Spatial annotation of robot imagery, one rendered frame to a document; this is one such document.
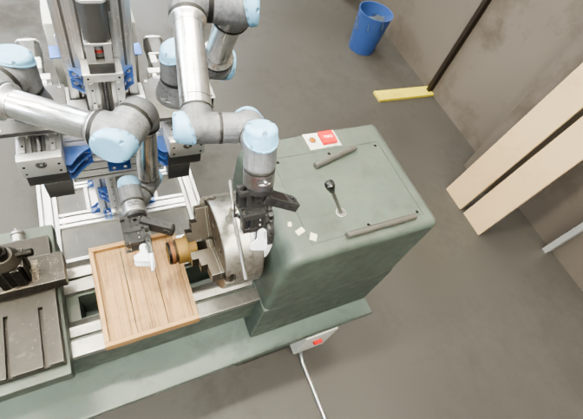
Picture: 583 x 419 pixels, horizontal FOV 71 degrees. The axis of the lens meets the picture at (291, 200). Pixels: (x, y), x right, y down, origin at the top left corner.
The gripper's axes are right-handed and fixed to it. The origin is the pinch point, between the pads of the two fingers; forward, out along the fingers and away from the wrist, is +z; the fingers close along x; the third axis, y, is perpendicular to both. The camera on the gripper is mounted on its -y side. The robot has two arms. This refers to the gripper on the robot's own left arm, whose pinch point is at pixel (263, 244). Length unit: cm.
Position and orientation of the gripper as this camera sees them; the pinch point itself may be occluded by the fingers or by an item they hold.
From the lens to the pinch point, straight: 110.8
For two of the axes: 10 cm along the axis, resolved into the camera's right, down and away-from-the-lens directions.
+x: 4.4, 5.6, -7.0
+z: -0.9, 8.0, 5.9
